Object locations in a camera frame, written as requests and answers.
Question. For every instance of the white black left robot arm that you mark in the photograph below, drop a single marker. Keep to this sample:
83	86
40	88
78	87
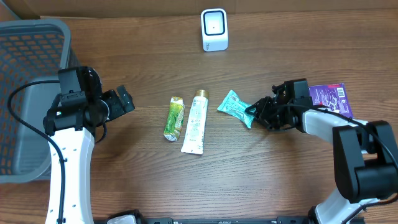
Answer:
70	125

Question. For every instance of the dark grey plastic basket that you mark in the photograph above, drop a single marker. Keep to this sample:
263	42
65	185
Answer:
32	52

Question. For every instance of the brown cardboard backboard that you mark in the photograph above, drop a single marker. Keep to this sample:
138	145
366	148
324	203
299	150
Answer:
29	9

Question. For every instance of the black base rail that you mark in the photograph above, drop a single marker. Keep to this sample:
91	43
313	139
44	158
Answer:
167	220

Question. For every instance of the teal candy wrapper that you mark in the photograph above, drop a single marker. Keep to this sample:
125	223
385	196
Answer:
234	106

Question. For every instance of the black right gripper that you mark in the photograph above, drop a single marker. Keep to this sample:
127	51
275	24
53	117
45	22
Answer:
263	114

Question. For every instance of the purple snack package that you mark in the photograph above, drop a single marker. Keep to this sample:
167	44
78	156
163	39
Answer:
333	96

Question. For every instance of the green yellow drink carton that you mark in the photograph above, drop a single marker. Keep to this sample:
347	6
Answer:
175	117

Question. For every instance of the white barcode scanner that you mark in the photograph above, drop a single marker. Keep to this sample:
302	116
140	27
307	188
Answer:
214	30

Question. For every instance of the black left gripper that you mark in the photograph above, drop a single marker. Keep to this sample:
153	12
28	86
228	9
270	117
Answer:
114	99

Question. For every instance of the white tube gold cap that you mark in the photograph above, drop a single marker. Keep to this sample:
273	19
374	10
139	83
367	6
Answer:
195	132

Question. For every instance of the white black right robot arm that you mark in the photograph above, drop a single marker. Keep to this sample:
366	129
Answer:
364	153

